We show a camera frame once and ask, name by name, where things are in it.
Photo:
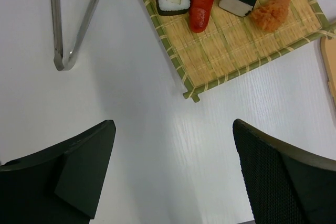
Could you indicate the woven bamboo tray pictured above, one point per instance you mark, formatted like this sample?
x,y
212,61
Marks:
x,y
231,46

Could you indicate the beige oblong lunch box lid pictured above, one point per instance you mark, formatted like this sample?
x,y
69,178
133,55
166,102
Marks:
x,y
327,47

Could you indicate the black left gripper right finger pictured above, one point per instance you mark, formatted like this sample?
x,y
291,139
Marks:
x,y
285,184

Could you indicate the metal tongs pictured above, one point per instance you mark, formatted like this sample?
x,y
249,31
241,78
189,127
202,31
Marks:
x,y
64,62

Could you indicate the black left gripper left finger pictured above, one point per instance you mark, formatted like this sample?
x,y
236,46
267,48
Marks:
x,y
60,184

